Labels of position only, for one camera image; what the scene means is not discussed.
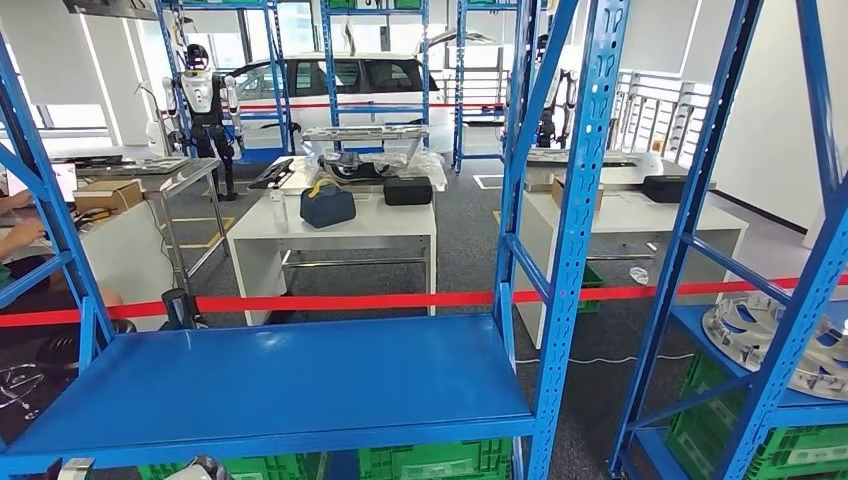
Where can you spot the silver wheel cover part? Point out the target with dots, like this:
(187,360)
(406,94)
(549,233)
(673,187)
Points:
(742,331)

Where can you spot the crumpled white wrap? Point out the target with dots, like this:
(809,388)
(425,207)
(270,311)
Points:
(638,275)

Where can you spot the white desk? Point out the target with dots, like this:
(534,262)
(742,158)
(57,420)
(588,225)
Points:
(126,265)

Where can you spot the blue metal shelf rack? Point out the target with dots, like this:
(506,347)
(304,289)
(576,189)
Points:
(690,218)
(459,79)
(265,156)
(298,378)
(381,110)

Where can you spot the white car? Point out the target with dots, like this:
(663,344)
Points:
(397,99)

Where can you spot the white metal railing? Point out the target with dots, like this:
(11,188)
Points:
(652,112)

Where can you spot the black slotted tray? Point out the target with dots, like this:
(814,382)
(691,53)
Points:
(272,174)

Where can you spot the cardboard box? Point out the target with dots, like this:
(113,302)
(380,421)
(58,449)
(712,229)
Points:
(556,195)
(109,197)

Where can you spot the monitor with pale screen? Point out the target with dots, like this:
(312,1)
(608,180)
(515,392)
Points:
(63,182)

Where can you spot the black hard case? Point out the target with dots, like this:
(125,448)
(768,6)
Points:
(407,192)
(662,189)

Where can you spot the red barrier tape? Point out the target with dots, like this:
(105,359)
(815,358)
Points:
(331,303)

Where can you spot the black barrier post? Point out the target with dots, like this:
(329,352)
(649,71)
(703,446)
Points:
(177,308)

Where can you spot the silver car body part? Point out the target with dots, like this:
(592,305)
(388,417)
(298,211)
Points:
(364,134)
(623,161)

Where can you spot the steel frame table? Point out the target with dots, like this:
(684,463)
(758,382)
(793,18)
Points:
(536,179)
(192,169)

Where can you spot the dark car trim panel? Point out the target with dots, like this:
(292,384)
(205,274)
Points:
(132,166)

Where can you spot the plastic wrapped car part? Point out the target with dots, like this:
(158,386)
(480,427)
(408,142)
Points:
(351,169)

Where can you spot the black and white humanoid robot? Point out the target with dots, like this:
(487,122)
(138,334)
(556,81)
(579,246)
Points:
(199,93)
(563,99)

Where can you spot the white table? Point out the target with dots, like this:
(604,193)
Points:
(384,222)
(636,215)

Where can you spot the white floor tape square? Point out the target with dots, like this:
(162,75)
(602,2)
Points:
(490,187)

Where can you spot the clear plastic bottle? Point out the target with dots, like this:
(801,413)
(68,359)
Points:
(279,210)

